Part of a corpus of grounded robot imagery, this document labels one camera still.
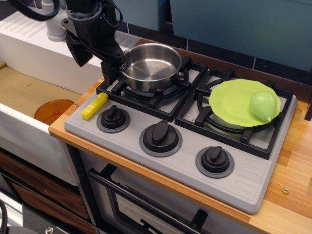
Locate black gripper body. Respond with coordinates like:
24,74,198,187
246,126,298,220
62,14,123,61

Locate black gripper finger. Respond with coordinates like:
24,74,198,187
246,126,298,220
101,59,123,85
65,35,93,67

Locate stainless steel pot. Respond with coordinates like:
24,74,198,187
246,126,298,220
122,43,182,93

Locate small green toy pear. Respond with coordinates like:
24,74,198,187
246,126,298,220
249,91,278,122

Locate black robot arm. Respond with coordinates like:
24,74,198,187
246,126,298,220
62,0,124,85

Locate left black stove knob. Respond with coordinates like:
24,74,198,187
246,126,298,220
97,105,130,134

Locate black stove knob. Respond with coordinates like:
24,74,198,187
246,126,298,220
139,120,183,157
195,146,234,179
97,105,130,134

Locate middle black stove knob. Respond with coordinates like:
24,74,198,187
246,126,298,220
139,120,183,157

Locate light green plastic plate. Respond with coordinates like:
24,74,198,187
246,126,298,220
209,78,281,127

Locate right black stove knob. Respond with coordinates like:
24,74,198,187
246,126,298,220
195,146,234,179

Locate grey toy stove top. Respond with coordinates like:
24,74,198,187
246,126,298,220
63,57,298,215

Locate yellow toy corn cob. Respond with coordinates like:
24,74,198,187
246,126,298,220
81,93,108,120

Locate grey toy faucet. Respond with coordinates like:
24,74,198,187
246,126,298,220
41,0,66,41

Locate white toy sink unit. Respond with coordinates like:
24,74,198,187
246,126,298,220
0,5,142,187

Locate left black burner grate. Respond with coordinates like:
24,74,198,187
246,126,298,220
96,57,208,122

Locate black burner grate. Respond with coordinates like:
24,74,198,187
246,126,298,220
96,57,208,122
175,68,297,159

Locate wooden drawer fronts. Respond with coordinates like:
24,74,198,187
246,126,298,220
0,148,96,234

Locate right black burner grate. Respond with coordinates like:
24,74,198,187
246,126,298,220
175,68,297,159

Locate oven door with black handle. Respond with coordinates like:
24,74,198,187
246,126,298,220
86,164,254,234

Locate black braided foreground cable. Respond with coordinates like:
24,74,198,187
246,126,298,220
0,198,9,232

